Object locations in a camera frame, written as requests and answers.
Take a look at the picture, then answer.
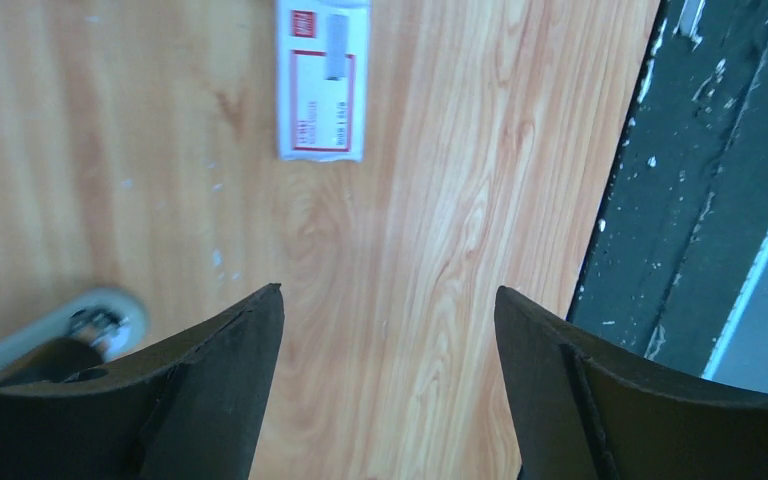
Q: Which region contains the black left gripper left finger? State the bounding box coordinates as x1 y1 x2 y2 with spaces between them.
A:
0 284 285 479

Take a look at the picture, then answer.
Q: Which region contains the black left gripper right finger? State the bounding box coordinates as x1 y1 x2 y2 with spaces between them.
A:
494 286 768 479

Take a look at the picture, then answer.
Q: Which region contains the red white staple box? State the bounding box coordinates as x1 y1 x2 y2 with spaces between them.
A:
275 0 371 162

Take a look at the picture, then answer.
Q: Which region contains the grey and black stapler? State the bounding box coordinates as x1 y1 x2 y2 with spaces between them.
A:
0 287 150 372

